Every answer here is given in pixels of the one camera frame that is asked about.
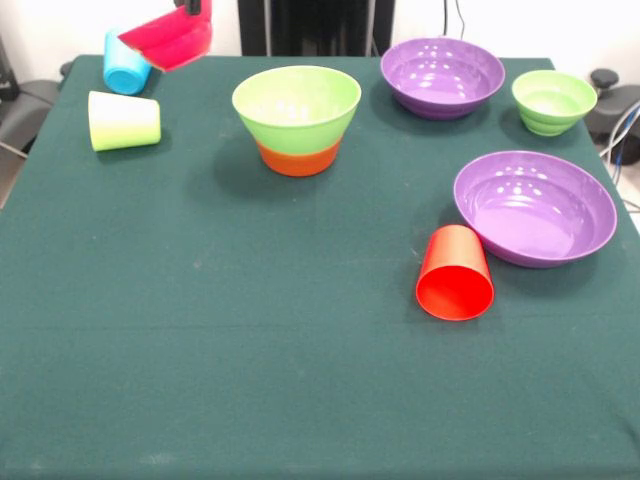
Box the black cable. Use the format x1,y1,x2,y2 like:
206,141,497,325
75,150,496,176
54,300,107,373
442,0,469,41

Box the purple bowl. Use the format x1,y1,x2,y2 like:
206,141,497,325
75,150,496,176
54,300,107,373
453,150,619,269
379,37,506,121

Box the large green bowl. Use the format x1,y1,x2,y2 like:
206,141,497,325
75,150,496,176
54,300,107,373
231,65,363,154

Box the orange bowl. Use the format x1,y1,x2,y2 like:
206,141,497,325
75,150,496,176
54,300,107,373
256,137,344,178

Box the yellow-green cup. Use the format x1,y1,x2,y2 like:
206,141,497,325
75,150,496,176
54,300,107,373
87,90,163,153

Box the small green bowl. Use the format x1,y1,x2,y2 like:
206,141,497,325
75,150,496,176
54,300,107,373
511,69,599,137

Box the white cable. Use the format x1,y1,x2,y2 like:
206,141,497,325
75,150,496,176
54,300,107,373
598,112,640,159

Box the black chair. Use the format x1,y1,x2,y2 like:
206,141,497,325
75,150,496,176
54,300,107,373
588,68,640,166
0,34,74,157

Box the blue cable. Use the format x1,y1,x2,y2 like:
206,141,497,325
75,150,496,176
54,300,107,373
610,99,640,169

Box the red cup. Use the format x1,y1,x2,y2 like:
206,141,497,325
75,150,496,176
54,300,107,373
415,224,496,322

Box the blue cup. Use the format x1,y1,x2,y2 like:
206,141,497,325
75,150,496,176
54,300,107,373
102,28,154,96

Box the pink bowl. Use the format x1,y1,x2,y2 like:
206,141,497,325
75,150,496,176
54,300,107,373
117,0,214,74

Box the dark green tablecloth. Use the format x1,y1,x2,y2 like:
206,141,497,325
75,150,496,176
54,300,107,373
0,53,640,480

